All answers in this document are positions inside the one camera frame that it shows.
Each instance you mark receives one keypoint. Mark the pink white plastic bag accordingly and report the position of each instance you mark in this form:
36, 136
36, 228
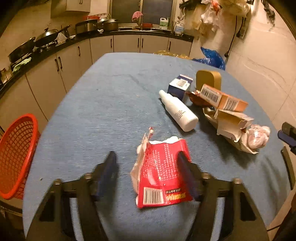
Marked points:
258, 136

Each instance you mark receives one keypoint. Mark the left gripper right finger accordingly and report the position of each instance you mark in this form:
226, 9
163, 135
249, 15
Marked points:
191, 175

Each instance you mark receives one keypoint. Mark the white base cabinets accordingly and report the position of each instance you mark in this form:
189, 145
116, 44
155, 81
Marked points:
39, 86

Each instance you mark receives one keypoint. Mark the gold rounded square tin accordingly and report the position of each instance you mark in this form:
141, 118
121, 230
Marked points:
211, 78

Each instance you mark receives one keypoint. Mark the silver rice cooker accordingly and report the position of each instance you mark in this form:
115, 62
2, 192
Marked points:
86, 26

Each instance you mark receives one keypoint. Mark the kitchen window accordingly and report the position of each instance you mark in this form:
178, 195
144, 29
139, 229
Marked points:
152, 10

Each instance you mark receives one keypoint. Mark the blue plastic bag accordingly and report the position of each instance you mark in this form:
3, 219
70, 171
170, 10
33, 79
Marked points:
211, 58

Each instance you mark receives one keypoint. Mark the pink cloth at window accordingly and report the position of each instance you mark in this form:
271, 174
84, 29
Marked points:
137, 16

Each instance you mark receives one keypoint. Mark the blue white small box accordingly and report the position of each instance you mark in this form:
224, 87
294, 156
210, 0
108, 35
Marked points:
179, 86

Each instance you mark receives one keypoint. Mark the orange medicine box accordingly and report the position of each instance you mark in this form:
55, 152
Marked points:
222, 101

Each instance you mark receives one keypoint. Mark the black wok with lid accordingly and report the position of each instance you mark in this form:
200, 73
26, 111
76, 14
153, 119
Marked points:
48, 36

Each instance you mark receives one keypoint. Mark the green cloth on counter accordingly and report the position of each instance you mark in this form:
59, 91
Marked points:
22, 63

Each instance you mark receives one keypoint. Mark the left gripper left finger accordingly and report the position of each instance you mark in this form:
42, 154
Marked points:
103, 176

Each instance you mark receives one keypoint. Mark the brown snack wrapper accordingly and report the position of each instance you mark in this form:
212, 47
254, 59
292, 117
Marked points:
195, 98

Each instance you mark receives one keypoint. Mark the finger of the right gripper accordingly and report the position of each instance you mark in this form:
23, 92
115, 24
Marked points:
289, 167

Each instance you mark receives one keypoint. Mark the dark cooking pot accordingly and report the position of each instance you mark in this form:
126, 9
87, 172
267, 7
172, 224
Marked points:
108, 25

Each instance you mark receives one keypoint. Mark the black frying pan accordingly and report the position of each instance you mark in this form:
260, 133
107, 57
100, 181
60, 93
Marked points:
22, 50

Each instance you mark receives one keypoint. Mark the red torn snack bag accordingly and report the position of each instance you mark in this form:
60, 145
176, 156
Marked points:
155, 176

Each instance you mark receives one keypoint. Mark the yellow plastic bag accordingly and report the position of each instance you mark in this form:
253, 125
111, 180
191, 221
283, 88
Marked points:
166, 53

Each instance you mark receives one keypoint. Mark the white detergent jug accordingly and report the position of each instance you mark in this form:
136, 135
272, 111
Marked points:
164, 23

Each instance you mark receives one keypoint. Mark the red plastic mesh basket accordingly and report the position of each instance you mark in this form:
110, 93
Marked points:
18, 146

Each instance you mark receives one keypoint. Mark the white medicine box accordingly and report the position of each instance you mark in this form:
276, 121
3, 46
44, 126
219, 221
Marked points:
231, 123

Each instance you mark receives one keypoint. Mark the white plastic bottle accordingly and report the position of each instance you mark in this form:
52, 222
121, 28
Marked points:
183, 116

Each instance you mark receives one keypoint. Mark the hanging plastic bags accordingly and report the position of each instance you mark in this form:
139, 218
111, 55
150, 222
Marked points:
210, 15

